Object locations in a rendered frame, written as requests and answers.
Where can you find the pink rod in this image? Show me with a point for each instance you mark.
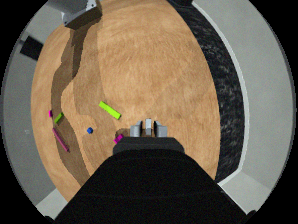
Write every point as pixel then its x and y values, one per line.
pixel 60 139

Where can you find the lime green rod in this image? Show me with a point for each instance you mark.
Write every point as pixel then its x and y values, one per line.
pixel 110 110
pixel 59 117

